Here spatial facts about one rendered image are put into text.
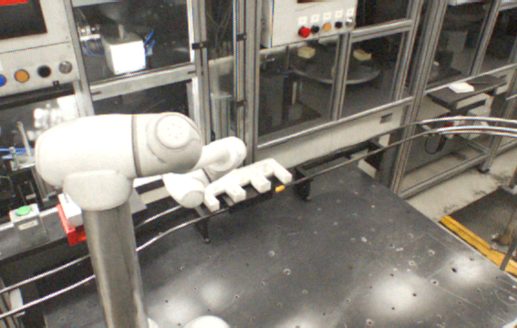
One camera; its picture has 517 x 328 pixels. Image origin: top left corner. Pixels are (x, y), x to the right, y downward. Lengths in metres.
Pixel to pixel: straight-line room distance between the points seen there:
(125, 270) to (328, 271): 0.88
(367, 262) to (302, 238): 0.27
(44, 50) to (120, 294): 0.73
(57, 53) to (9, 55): 0.12
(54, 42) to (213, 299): 0.96
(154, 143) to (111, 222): 0.21
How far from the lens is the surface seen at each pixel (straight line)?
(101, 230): 0.97
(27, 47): 1.39
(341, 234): 1.84
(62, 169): 0.89
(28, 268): 2.03
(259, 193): 1.75
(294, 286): 1.62
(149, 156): 0.86
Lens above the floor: 1.93
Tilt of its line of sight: 35 degrees down
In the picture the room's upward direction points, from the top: 1 degrees clockwise
